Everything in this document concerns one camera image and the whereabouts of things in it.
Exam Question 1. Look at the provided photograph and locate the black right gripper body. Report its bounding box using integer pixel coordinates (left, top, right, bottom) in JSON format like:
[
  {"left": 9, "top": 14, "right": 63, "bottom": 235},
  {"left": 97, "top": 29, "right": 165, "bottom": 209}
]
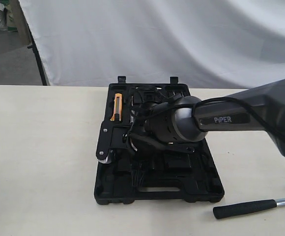
[{"left": 122, "top": 132, "right": 204, "bottom": 157}]

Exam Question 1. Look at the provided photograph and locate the black plastic tool case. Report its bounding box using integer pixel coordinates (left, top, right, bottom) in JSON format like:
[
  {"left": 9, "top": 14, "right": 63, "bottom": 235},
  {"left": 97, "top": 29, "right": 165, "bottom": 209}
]
[{"left": 94, "top": 75, "right": 224, "bottom": 205}]

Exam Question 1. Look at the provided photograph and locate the claw hammer black grip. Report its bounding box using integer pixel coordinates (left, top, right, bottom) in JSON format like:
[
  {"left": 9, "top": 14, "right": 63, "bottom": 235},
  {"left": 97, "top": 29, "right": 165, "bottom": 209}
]
[{"left": 213, "top": 198, "right": 285, "bottom": 219}]

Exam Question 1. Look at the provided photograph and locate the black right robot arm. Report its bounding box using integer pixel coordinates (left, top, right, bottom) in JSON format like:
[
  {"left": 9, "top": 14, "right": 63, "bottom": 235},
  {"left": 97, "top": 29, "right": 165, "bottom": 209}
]
[{"left": 129, "top": 79, "right": 285, "bottom": 157}]

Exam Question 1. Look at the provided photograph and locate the clear voltage tester screwdriver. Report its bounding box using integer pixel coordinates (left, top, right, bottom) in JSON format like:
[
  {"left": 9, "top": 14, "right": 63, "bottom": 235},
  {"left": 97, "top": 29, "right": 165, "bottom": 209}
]
[{"left": 130, "top": 95, "right": 135, "bottom": 123}]

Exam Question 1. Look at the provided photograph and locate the orange utility knife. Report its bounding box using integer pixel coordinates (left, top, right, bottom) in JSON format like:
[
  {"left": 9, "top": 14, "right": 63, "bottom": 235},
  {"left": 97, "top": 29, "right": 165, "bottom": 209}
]
[{"left": 110, "top": 93, "right": 122, "bottom": 121}]

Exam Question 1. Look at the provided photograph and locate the white backdrop cloth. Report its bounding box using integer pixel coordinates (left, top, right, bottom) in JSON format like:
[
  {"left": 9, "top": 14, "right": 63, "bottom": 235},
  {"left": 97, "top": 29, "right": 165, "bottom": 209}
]
[{"left": 20, "top": 0, "right": 285, "bottom": 89}]

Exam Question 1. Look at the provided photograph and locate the black backdrop stand pole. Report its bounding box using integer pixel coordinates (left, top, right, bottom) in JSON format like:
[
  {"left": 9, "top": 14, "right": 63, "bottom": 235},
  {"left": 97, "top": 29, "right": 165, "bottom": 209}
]
[{"left": 27, "top": 29, "right": 48, "bottom": 86}]

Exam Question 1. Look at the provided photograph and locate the wooden partition panel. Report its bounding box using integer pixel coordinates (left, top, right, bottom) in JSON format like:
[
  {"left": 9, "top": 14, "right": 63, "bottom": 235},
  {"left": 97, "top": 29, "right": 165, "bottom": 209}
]
[{"left": 9, "top": 0, "right": 31, "bottom": 46}]

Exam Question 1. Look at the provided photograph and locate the green and tan bag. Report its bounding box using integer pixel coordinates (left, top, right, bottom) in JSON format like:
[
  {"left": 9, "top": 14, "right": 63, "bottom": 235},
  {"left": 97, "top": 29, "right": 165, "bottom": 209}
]
[{"left": 5, "top": 4, "right": 18, "bottom": 32}]

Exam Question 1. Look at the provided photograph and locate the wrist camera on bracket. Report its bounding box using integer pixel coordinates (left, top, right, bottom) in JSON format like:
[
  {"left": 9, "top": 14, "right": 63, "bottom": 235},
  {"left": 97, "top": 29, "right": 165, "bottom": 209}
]
[{"left": 96, "top": 120, "right": 135, "bottom": 164}]

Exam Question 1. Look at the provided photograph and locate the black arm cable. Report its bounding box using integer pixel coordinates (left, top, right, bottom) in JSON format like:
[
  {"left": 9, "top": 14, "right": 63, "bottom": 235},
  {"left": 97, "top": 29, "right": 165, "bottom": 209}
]
[{"left": 127, "top": 86, "right": 285, "bottom": 148}]

